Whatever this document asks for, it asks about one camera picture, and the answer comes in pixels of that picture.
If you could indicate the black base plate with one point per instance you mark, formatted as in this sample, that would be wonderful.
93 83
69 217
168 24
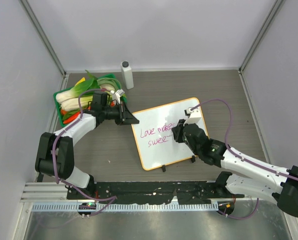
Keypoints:
153 192

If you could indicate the green onion bundle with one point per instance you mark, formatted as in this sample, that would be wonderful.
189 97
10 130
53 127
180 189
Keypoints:
110 84

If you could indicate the bok choy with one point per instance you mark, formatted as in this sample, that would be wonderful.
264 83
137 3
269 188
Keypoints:
68 99

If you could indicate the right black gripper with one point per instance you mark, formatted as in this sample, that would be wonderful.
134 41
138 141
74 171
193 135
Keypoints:
177 131

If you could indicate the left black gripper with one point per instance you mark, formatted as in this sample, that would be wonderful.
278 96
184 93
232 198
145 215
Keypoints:
125 116

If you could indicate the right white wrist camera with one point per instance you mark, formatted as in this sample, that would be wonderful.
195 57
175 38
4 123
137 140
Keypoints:
193 116

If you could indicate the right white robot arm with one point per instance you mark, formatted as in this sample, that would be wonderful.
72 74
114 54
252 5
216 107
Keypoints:
244 175

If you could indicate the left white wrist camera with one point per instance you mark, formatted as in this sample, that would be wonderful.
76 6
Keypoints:
116 95

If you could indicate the white bottle grey cap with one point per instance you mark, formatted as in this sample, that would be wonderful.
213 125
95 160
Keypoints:
127 74

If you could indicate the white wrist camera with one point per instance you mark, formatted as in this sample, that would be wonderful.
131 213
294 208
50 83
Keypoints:
116 95
193 116

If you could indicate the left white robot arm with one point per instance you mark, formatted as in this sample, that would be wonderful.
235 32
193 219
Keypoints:
55 155

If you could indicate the orange framed whiteboard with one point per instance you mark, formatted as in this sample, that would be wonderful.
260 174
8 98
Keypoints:
153 134

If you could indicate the green plastic tray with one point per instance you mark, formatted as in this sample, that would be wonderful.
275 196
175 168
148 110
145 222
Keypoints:
85 100

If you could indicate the orange carrot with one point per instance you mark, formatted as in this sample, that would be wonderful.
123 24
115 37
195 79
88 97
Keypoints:
68 117

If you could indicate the white slotted cable duct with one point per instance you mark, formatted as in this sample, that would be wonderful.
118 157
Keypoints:
86 207

